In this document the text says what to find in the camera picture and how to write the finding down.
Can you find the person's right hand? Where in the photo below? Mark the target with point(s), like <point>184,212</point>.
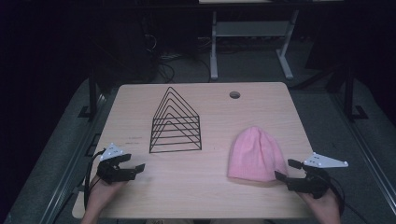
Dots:
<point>327,207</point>

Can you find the pink knitted beanie hat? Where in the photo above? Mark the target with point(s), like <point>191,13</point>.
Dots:
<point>255,155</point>

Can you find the black metal stand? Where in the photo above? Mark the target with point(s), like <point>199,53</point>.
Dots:
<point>92,93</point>
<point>349,93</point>

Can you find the white metal desk frame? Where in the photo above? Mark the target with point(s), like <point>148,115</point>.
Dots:
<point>249,28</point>

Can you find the person's left hand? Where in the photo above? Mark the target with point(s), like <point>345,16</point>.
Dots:
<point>99,196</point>

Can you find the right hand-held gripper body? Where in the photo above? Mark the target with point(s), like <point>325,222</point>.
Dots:
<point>311,184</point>

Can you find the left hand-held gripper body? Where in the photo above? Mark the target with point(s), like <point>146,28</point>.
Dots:
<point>112,172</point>

